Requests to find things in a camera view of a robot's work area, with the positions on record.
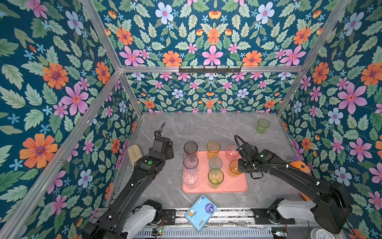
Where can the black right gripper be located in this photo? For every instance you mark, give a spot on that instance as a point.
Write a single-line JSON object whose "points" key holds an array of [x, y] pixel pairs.
{"points": [[240, 169]]}

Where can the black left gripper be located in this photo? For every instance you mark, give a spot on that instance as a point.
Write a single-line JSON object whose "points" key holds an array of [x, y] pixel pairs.
{"points": [[170, 151]]}

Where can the amber plastic cup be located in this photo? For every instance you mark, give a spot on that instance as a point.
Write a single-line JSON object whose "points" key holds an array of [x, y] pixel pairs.
{"points": [[234, 169]]}

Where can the pink plastic cup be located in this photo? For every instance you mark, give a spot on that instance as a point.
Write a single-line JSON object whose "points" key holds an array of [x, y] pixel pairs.
{"points": [[232, 151]]}

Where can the dark grey plastic cup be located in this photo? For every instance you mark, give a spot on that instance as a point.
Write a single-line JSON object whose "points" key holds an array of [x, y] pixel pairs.
{"points": [[190, 148]]}

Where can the blue translucent plastic cup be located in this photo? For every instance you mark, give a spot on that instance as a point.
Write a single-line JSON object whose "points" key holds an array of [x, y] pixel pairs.
{"points": [[191, 162]]}

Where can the teal plastic cup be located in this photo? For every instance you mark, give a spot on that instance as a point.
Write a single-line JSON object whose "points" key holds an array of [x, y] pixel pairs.
{"points": [[215, 163]]}

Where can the clear plastic cup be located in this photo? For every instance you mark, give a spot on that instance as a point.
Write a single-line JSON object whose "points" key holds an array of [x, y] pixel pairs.
{"points": [[190, 178]]}

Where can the light green plastic cup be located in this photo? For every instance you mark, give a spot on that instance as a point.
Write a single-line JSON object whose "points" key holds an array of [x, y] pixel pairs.
{"points": [[262, 126]]}

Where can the olive green plastic cup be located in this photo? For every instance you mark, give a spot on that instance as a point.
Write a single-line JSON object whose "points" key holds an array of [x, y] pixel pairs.
{"points": [[215, 177]]}

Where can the yellow plastic cup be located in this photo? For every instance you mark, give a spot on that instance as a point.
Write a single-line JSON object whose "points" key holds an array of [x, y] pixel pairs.
{"points": [[213, 149]]}

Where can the pink rectangular tray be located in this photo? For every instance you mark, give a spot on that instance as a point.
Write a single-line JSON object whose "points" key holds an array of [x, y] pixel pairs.
{"points": [[229, 185]]}

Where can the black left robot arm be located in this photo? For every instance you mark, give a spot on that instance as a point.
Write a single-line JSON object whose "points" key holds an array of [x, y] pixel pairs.
{"points": [[123, 219]]}

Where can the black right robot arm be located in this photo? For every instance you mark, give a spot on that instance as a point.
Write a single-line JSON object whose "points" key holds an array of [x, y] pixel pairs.
{"points": [[330, 204]]}

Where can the beige sponge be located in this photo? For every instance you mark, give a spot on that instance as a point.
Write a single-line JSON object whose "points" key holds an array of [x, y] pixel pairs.
{"points": [[134, 154]]}

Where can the orange plush toy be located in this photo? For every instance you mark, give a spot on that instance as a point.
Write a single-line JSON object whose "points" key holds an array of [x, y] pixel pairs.
{"points": [[301, 166]]}

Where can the blue cartoon box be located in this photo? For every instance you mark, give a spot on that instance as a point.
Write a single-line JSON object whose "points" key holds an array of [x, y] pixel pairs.
{"points": [[200, 212]]}

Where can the white clock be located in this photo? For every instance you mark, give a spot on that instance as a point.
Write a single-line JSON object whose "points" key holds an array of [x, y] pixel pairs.
{"points": [[320, 234]]}

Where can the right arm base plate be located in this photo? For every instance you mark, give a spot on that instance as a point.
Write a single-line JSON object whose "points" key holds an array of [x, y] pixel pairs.
{"points": [[264, 216]]}

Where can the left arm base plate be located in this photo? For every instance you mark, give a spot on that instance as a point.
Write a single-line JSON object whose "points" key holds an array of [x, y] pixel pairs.
{"points": [[169, 217]]}

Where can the black hook rail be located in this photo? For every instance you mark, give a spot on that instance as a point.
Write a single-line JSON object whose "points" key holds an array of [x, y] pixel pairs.
{"points": [[210, 69]]}

